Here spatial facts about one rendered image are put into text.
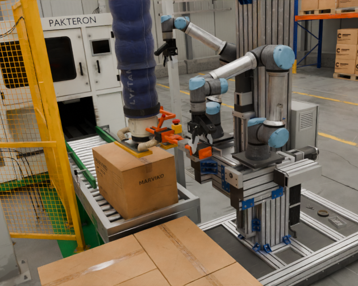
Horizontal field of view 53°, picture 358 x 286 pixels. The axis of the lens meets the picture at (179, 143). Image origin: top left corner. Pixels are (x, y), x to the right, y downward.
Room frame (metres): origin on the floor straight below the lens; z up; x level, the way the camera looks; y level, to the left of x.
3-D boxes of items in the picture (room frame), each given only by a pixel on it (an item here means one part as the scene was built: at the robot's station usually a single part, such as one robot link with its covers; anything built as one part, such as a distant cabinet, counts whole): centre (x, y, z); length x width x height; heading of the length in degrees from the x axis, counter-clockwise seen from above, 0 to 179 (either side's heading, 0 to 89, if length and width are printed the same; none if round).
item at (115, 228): (2.16, 0.20, 0.58); 0.70 x 0.03 x 0.06; 116
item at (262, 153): (1.97, -0.46, 1.09); 0.15 x 0.15 x 0.10
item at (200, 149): (1.64, -0.10, 1.23); 0.08 x 0.07 x 0.05; 32
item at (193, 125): (1.67, -0.10, 1.37); 0.09 x 0.08 x 0.12; 32
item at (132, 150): (2.10, 0.29, 1.13); 0.34 x 0.10 x 0.05; 32
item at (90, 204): (3.07, 1.01, 0.50); 2.31 x 0.05 x 0.19; 26
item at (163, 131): (1.94, 0.08, 1.23); 0.10 x 0.08 x 0.06; 122
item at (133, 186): (2.48, 0.36, 0.75); 0.60 x 0.40 x 0.40; 30
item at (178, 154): (2.90, 0.01, 0.50); 0.07 x 0.07 x 1.00; 26
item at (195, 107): (1.66, -0.10, 1.45); 0.08 x 0.08 x 0.05
